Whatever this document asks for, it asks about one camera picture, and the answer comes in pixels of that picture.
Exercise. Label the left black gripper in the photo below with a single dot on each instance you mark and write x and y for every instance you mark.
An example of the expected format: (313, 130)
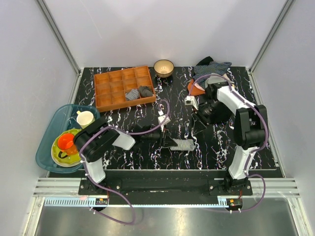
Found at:
(167, 141)

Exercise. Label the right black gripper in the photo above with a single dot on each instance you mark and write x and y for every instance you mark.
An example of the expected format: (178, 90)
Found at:
(199, 123)

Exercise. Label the grey striped underwear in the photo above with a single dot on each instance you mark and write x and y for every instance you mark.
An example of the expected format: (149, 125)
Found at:
(183, 145)

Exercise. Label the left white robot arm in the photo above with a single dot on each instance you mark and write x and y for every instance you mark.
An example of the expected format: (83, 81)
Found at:
(97, 138)

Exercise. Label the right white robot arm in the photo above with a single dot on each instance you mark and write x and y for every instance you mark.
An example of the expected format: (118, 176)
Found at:
(250, 131)

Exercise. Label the rolled dark grey underwear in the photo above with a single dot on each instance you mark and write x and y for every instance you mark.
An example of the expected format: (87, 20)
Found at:
(145, 91)

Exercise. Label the rolled striped underwear in tray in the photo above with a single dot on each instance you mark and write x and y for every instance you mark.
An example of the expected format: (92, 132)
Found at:
(132, 95)

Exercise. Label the orange garment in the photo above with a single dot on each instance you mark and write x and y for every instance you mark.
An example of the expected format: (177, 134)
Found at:
(196, 89)

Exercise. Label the grey garment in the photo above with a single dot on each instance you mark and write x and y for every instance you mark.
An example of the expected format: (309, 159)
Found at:
(216, 78)

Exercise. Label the navy striped garment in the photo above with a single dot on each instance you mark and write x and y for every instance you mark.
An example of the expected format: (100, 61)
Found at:
(213, 67)

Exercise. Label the beige ceramic bowl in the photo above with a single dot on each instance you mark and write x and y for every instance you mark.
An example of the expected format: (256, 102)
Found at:
(163, 68)

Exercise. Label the orange compartment tray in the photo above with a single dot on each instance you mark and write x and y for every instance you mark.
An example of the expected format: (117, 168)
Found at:
(112, 87)

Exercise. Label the cream and green mug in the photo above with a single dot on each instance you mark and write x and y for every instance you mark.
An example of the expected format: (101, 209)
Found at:
(85, 118)

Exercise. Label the orange cup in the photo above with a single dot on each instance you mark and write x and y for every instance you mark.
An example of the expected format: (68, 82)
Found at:
(66, 145)

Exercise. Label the teal plastic bin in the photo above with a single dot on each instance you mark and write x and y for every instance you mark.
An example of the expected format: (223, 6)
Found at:
(63, 119)

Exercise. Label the green dotted plate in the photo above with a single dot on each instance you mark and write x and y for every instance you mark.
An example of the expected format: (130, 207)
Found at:
(69, 161)

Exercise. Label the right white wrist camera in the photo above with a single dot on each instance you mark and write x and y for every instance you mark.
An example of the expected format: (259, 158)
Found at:
(191, 101)

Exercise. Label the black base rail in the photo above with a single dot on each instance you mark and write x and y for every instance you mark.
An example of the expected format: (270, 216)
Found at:
(172, 187)

